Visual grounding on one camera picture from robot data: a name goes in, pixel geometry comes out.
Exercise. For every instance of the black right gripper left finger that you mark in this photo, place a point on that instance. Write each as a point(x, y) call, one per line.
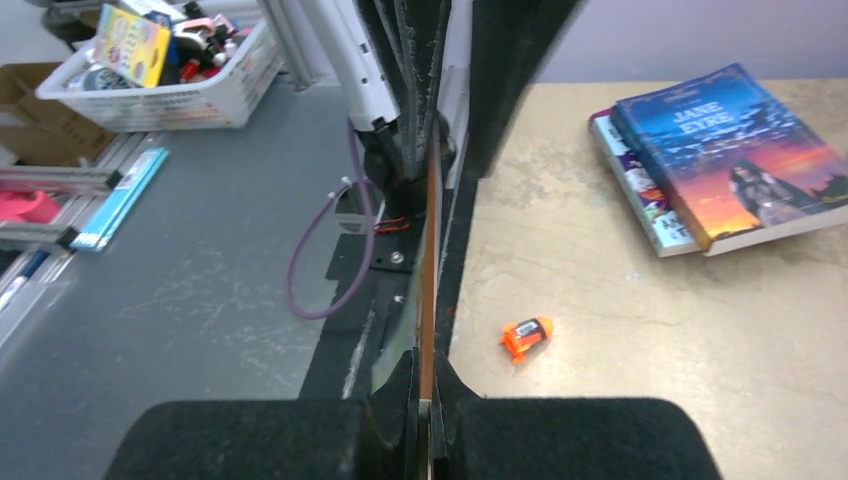
point(392, 417)

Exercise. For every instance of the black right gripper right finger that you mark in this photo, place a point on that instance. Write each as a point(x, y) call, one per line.
point(451, 394)

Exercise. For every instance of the blue pencil pack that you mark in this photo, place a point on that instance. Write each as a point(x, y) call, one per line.
point(103, 224)

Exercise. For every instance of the orange pencil sharpener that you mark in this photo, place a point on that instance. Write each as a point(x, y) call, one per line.
point(521, 337)

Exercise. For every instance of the purple paperback book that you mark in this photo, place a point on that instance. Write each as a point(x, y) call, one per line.
point(667, 234)

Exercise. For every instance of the blue Jane Eyre book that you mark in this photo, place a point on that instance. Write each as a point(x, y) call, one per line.
point(737, 166)

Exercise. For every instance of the cardboard box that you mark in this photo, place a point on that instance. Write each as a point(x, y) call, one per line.
point(44, 132)

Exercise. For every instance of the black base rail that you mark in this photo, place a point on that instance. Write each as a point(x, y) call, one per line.
point(360, 343)

